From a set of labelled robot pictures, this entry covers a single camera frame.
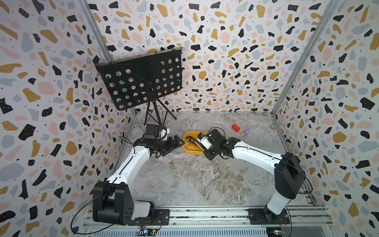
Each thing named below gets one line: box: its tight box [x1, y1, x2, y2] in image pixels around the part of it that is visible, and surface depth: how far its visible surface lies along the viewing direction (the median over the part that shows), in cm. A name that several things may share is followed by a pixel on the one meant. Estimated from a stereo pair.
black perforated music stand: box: [94, 46, 184, 125], surface depth 77 cm
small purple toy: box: [241, 127, 251, 137], surface depth 108 cm
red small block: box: [231, 123, 241, 133], surface depth 114 cm
